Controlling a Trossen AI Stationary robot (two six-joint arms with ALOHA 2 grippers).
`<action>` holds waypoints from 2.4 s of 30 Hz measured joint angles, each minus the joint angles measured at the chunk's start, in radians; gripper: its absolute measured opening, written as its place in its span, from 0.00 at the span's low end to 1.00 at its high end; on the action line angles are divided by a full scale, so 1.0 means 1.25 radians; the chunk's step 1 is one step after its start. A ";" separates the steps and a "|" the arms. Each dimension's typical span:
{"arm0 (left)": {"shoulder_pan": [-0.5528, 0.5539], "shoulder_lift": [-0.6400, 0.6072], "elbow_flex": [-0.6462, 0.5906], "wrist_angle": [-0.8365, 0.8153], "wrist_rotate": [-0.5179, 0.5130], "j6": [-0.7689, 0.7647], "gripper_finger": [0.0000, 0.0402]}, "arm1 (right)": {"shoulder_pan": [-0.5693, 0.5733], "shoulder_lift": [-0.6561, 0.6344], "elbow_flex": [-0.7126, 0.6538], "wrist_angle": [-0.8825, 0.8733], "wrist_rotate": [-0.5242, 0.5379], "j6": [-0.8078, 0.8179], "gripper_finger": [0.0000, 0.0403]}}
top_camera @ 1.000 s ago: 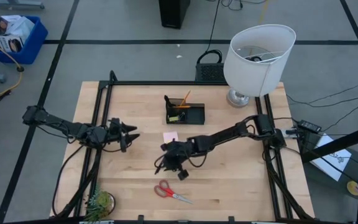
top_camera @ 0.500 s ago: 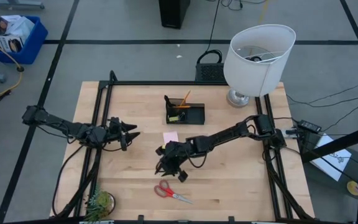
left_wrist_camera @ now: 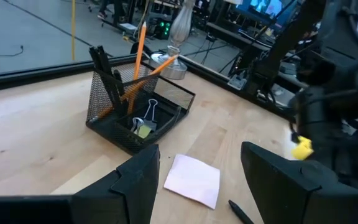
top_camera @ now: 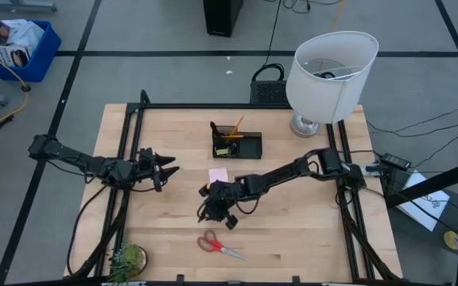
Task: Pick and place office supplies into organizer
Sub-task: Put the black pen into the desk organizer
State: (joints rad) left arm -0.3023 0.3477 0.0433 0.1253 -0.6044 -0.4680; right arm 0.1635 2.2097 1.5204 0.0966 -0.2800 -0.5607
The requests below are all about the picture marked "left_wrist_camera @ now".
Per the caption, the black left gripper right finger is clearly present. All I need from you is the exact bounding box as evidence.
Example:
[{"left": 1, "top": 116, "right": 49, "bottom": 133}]
[{"left": 241, "top": 141, "right": 358, "bottom": 224}]

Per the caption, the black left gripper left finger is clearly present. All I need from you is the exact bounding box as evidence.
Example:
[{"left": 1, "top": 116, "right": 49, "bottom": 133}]
[{"left": 71, "top": 143, "right": 162, "bottom": 224}]

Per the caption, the yellow block eraser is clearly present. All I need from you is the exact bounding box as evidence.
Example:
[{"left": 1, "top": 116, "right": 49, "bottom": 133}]
[{"left": 136, "top": 124, "right": 153, "bottom": 139}]

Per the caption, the small black binder clip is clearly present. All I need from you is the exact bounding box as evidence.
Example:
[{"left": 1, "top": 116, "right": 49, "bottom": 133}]
[{"left": 130, "top": 116, "right": 145, "bottom": 133}]

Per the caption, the large black binder clip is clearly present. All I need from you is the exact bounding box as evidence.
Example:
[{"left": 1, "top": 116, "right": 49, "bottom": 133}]
[{"left": 142, "top": 98, "right": 159, "bottom": 131}]

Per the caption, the orange pencil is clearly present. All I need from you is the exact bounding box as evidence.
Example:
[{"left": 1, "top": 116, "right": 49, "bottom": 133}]
[
  {"left": 126, "top": 21, "right": 148, "bottom": 115},
  {"left": 97, "top": 54, "right": 180, "bottom": 119}
]

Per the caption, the black mesh desk organizer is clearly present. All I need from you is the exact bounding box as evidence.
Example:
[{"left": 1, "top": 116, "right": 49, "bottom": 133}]
[{"left": 85, "top": 54, "right": 196, "bottom": 156}]

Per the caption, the yellow tape tag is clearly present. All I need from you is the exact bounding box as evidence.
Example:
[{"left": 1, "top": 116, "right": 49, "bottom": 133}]
[{"left": 291, "top": 135, "right": 315, "bottom": 161}]

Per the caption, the pink sticky note pad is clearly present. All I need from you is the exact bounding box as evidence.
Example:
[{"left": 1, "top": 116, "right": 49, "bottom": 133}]
[{"left": 163, "top": 153, "right": 221, "bottom": 210}]

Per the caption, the white shade metal table lamp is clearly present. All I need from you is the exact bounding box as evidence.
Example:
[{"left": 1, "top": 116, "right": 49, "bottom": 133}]
[{"left": 149, "top": 0, "right": 197, "bottom": 81}]

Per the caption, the lit display screen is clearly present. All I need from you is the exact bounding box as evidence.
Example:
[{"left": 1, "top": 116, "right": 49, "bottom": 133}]
[{"left": 236, "top": 0, "right": 295, "bottom": 26}]

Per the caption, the black mesh computer box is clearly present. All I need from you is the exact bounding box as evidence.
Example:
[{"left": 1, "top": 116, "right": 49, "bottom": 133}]
[{"left": 149, "top": 12, "right": 173, "bottom": 40}]

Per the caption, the person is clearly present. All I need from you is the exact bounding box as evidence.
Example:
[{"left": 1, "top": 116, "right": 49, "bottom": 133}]
[{"left": 96, "top": 0, "right": 127, "bottom": 27}]

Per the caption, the yellow hanging cord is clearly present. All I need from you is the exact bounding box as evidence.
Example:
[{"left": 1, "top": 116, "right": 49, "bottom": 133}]
[{"left": 70, "top": 0, "right": 76, "bottom": 62}]

